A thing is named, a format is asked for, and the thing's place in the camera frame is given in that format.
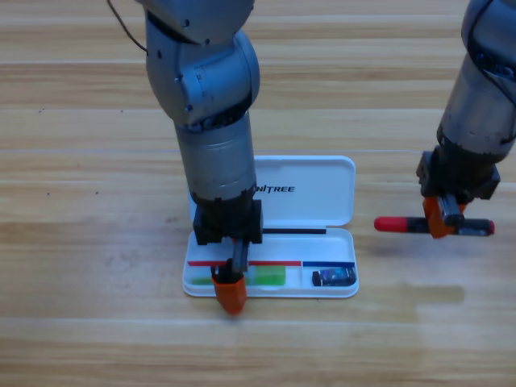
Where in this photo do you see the red black marker pen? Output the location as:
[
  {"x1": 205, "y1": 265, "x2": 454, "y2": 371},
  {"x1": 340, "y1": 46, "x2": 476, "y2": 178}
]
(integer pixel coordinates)
[{"x1": 373, "y1": 216, "x2": 496, "y2": 238}]

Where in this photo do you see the green white highlighter pen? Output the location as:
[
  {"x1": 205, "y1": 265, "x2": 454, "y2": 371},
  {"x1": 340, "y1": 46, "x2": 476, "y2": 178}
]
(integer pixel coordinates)
[{"x1": 191, "y1": 264, "x2": 288, "y2": 288}]

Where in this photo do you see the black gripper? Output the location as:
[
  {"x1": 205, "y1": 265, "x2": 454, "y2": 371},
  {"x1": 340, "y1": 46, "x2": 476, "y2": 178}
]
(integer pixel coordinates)
[
  {"x1": 416, "y1": 139, "x2": 506, "y2": 239},
  {"x1": 192, "y1": 192, "x2": 265, "y2": 316}
]

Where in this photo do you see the dark arm cable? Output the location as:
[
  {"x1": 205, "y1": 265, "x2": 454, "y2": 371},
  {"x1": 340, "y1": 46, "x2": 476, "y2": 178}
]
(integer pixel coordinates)
[{"x1": 106, "y1": 0, "x2": 149, "y2": 53}]

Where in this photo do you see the white Unitree pencil case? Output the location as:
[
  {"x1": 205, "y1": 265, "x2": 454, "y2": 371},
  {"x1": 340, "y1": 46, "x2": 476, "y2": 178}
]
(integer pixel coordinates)
[{"x1": 181, "y1": 155, "x2": 360, "y2": 299}]

